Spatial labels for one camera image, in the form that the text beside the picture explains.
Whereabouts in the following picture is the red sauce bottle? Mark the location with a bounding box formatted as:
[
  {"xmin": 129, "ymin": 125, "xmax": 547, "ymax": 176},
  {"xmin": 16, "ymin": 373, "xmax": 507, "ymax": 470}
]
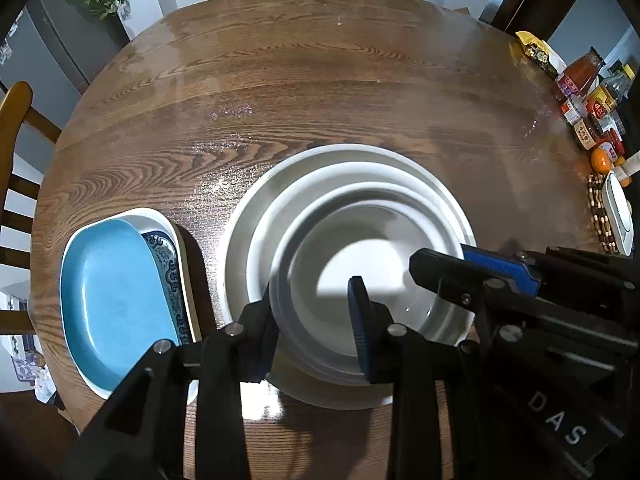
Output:
[{"xmin": 554, "ymin": 46, "xmax": 606, "ymax": 99}]

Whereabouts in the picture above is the medium white round plate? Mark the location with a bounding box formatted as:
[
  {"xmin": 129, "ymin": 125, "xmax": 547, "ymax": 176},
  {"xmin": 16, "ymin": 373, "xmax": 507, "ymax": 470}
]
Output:
[{"xmin": 247, "ymin": 164, "xmax": 470, "ymax": 396}]

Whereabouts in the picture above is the red label jar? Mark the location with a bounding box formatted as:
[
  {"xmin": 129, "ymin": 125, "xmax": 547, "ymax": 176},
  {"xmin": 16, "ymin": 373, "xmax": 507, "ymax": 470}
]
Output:
[{"xmin": 560, "ymin": 97, "xmax": 589, "ymax": 126}]

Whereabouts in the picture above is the white bowl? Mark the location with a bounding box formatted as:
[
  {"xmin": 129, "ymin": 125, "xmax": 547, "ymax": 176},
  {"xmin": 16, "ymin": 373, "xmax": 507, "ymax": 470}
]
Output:
[{"xmin": 269, "ymin": 181, "xmax": 476, "ymax": 387}]

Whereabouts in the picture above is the clear plastic bottle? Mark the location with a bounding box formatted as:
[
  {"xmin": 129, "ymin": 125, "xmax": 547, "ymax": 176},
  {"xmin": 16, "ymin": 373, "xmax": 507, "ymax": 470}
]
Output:
[{"xmin": 595, "ymin": 61, "xmax": 637, "ymax": 107}]

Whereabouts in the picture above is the grey refrigerator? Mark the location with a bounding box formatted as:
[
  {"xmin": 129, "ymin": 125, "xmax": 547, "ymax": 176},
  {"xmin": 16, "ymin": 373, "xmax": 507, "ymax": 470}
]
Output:
[{"xmin": 0, "ymin": 0, "xmax": 130, "ymax": 97}]

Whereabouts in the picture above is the blue patterned white plate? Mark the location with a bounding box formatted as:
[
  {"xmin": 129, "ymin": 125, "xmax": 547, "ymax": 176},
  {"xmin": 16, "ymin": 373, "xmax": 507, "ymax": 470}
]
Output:
[{"xmin": 141, "ymin": 230, "xmax": 195, "ymax": 346}]

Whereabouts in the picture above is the dark sauce jar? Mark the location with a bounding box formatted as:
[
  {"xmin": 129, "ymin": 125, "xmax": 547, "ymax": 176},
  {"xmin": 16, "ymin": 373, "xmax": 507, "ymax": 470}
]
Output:
[{"xmin": 575, "ymin": 116, "xmax": 605, "ymax": 151}]

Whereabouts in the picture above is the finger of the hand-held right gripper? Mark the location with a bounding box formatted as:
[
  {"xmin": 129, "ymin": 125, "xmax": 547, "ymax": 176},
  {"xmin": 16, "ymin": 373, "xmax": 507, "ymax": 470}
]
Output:
[
  {"xmin": 461, "ymin": 244, "xmax": 640, "ymax": 298},
  {"xmin": 409, "ymin": 247, "xmax": 540, "ymax": 312}
]

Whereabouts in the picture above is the large white round plate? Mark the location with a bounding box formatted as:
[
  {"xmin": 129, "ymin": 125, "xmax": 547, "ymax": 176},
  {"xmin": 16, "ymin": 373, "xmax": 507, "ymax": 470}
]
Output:
[{"xmin": 221, "ymin": 144, "xmax": 477, "ymax": 411}]

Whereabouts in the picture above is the yellow snack packet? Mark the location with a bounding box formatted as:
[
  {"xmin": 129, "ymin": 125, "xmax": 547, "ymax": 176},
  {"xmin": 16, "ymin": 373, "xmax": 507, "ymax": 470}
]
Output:
[{"xmin": 515, "ymin": 30, "xmax": 567, "ymax": 79}]

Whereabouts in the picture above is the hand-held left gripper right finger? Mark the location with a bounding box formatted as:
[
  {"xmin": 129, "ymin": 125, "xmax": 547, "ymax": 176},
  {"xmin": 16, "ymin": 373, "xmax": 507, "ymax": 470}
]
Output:
[{"xmin": 348, "ymin": 275, "xmax": 503, "ymax": 480}]

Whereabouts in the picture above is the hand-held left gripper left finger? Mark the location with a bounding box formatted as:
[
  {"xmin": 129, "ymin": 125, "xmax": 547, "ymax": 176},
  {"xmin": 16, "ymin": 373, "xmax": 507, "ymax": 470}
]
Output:
[{"xmin": 60, "ymin": 282, "xmax": 282, "ymax": 480}]

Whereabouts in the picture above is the wooden bead trivet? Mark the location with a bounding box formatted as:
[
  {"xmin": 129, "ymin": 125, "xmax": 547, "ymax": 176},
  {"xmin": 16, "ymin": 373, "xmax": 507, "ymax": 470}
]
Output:
[{"xmin": 585, "ymin": 172, "xmax": 622, "ymax": 254}]

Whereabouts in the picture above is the wooden chair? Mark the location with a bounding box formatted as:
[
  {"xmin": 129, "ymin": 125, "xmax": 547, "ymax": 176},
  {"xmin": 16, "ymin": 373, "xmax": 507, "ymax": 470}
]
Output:
[{"xmin": 0, "ymin": 81, "xmax": 63, "ymax": 337}]

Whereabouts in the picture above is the small white dish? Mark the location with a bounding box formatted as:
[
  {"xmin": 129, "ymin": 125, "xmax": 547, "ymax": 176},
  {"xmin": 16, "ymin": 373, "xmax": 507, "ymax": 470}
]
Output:
[{"xmin": 602, "ymin": 170, "xmax": 636, "ymax": 256}]

